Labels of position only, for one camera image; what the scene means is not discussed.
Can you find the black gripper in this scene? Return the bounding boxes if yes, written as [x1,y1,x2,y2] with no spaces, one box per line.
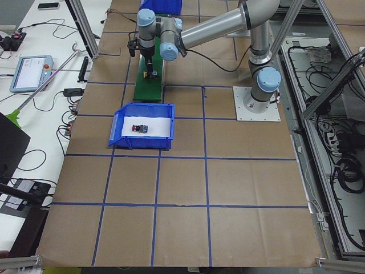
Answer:
[140,46,155,78]

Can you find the red push button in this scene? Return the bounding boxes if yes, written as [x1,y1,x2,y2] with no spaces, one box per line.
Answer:
[132,124,148,134]

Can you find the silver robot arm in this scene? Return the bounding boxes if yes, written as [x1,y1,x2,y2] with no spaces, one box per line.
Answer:
[127,1,281,113]

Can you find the green conveyor belt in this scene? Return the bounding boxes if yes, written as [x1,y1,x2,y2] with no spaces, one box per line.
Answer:
[133,38,164,102]

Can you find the right blue storage bin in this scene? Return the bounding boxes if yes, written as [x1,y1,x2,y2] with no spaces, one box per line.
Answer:
[140,0,183,15]

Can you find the blue storage bin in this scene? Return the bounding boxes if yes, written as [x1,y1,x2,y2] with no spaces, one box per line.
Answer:
[108,103,175,151]
[140,0,183,15]

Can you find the left white foam pad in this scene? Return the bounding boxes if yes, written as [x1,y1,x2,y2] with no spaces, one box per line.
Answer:
[121,116,172,137]

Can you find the left blue storage bin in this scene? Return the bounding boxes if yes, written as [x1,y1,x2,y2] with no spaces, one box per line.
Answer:
[108,103,175,151]

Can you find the black power adapter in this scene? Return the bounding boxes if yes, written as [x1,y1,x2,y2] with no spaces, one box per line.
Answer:
[63,88,84,98]

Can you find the teach pendant tablet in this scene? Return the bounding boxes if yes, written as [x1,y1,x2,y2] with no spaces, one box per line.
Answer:
[9,55,54,93]

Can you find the black smartphone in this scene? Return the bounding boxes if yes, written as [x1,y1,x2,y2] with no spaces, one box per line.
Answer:
[37,2,60,10]

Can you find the grabber reach tool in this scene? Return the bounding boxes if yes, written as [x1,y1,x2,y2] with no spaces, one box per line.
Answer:
[5,42,83,128]

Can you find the black monitor corner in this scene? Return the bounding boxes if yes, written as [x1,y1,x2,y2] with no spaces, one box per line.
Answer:
[1,114,31,184]

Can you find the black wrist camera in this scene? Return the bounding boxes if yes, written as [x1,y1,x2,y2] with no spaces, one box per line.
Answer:
[127,38,140,58]

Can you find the black handle bar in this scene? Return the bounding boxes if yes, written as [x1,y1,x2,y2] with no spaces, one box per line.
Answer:
[78,57,89,83]

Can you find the aluminium frame post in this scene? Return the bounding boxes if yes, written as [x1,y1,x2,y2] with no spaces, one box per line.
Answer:
[65,0,100,60]

